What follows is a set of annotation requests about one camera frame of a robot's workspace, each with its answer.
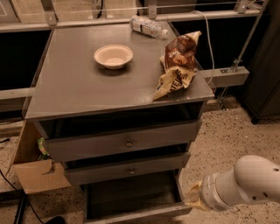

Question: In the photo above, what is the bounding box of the grey bottom drawer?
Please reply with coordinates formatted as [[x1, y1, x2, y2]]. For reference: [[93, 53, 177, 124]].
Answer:
[[84, 171, 191, 224]]

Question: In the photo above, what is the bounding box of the grey drawer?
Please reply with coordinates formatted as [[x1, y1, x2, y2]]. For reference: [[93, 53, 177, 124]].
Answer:
[[65, 152, 190, 186], [84, 171, 191, 224], [34, 119, 201, 162]]

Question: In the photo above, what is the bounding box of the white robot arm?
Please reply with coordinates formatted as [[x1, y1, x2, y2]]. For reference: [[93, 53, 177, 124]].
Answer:
[[185, 155, 280, 212]]

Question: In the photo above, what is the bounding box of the grey middle drawer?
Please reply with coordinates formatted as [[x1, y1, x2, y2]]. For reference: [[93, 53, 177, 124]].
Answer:
[[65, 152, 190, 186]]

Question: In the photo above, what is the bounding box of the grey drawer cabinet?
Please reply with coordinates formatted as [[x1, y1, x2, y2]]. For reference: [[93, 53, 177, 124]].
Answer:
[[25, 24, 213, 175]]

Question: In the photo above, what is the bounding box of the grey top drawer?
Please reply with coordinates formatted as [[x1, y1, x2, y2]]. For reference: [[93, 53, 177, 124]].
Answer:
[[34, 119, 201, 162]]

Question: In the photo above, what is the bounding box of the dark cabinet at right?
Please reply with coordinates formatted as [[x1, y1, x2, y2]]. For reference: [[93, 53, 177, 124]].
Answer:
[[241, 0, 280, 124]]

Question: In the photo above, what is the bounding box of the brown yellow chip bag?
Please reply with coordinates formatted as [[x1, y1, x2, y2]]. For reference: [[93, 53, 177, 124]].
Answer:
[[153, 31, 201, 100]]

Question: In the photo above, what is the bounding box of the green packet in box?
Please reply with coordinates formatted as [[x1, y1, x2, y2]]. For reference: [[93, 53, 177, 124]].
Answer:
[[38, 137, 49, 156]]

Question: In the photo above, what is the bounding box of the beige paper bowl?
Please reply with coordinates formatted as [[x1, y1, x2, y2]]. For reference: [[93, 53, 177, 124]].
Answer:
[[94, 45, 133, 70]]

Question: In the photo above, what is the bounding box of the brown cardboard box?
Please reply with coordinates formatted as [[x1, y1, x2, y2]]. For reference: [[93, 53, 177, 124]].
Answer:
[[10, 122, 71, 194]]

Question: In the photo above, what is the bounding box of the clear plastic water bottle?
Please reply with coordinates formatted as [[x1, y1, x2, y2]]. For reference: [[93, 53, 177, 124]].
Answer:
[[129, 15, 168, 38]]

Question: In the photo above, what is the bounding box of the metal frame rail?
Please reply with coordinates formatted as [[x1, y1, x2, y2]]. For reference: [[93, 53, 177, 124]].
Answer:
[[0, 0, 270, 102]]

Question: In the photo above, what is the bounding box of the white cable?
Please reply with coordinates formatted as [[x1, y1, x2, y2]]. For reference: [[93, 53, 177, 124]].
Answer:
[[192, 10, 216, 86]]

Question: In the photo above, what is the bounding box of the black floor cable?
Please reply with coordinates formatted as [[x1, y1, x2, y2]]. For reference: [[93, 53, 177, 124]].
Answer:
[[0, 137, 46, 224]]

